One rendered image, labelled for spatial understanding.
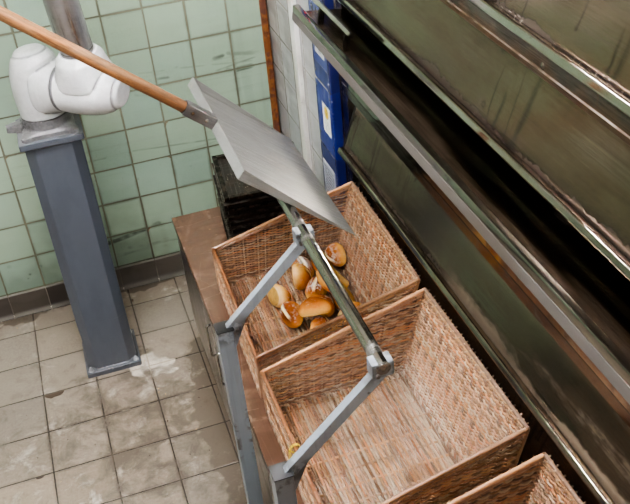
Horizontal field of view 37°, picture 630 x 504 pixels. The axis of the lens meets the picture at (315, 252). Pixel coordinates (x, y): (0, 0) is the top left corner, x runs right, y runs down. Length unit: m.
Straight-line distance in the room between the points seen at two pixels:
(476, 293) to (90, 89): 1.35
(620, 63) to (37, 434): 2.59
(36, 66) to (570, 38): 1.88
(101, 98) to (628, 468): 1.86
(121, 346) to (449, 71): 1.97
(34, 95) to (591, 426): 1.96
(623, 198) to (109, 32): 2.38
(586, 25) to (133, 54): 2.32
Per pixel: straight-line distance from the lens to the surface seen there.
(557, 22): 1.63
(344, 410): 1.84
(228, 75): 3.72
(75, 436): 3.48
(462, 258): 2.29
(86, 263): 3.38
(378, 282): 2.74
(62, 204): 3.25
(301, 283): 2.88
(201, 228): 3.29
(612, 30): 1.52
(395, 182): 2.61
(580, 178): 1.67
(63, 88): 2.98
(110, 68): 2.27
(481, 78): 1.96
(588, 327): 1.48
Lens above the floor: 2.38
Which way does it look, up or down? 35 degrees down
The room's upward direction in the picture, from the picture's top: 6 degrees counter-clockwise
